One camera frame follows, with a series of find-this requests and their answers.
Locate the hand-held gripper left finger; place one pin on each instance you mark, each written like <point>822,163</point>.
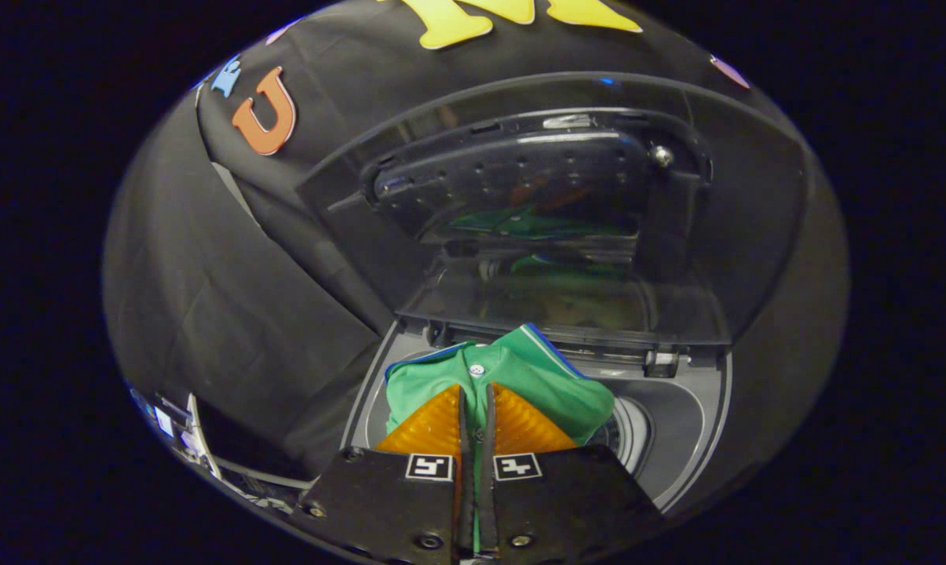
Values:
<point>465,486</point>

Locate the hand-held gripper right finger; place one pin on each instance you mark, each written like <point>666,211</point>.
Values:
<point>486,486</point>

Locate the green polo shirt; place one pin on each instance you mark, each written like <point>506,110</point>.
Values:
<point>520,361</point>

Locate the dark washing machine lid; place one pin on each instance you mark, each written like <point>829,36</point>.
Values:
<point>520,173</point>

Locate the white and blue device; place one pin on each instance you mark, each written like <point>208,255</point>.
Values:
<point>194,439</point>

